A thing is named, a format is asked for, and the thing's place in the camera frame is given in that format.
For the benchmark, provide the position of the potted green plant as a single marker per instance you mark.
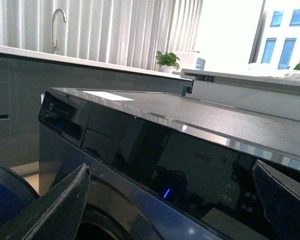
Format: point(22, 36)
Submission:
point(169, 59)

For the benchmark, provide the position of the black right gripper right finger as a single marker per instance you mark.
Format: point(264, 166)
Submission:
point(279, 195)

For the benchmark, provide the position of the grey kitchen counter cabinet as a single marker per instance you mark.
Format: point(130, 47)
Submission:
point(26, 74)

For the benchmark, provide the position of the grey table with profile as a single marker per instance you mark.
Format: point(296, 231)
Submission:
point(275, 96)

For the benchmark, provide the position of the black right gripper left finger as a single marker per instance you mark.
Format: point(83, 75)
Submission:
point(54, 216)

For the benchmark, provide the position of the washing machine door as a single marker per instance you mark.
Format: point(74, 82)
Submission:
point(16, 194)

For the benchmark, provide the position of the white vertical blinds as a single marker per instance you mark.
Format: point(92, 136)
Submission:
point(120, 32)

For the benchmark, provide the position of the grey front-load washing machine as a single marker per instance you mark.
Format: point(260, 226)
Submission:
point(163, 166)

